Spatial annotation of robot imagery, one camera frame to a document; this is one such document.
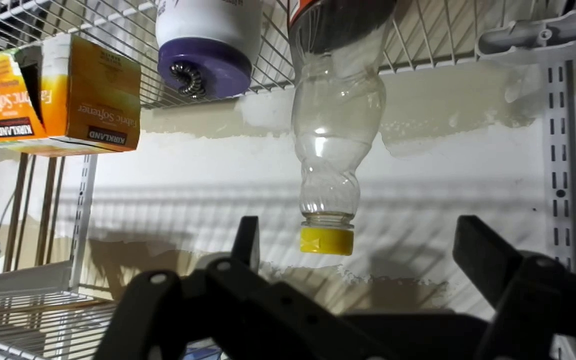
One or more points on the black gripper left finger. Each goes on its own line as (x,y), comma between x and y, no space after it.
(226,301)

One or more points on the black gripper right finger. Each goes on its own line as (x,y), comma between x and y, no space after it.
(531,293)

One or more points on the transparent bottle yellow cap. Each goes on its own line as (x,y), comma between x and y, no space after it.
(337,111)

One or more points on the white jar purple lid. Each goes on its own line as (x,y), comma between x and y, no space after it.
(207,48)

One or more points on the orange fabric softener box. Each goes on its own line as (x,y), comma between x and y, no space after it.
(69,96)

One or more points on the white shelf bracket rail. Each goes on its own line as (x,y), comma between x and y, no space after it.
(561,160)

